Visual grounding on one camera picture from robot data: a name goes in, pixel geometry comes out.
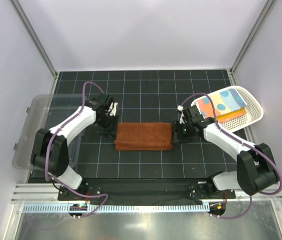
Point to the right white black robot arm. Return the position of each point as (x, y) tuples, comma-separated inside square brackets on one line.
[(256, 171)]

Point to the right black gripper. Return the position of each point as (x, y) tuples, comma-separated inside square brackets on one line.
[(177, 137)]

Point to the dark brown towel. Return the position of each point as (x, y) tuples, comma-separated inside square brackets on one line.
[(144, 136)]

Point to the clear plastic bin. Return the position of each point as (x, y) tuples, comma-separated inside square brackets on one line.
[(31, 130)]

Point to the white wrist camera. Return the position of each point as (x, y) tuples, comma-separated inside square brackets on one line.
[(113, 109), (180, 110)]

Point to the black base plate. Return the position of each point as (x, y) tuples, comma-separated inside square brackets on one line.
[(156, 192)]

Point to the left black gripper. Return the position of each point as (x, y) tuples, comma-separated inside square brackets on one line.
[(112, 129)]

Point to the orange polka dot towel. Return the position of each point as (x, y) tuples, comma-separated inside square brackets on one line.
[(232, 115)]

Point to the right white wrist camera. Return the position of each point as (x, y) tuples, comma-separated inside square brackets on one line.
[(180, 110)]

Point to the light blue orange towel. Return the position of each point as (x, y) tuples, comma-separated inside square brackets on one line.
[(224, 102)]

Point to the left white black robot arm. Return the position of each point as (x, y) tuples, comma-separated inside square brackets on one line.
[(50, 148)]

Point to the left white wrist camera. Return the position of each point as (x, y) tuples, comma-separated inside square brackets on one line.
[(113, 109)]

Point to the white perforated plastic basket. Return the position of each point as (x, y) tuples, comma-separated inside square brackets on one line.
[(254, 110)]

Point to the slotted cable duct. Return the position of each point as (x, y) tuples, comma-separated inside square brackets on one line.
[(72, 208)]

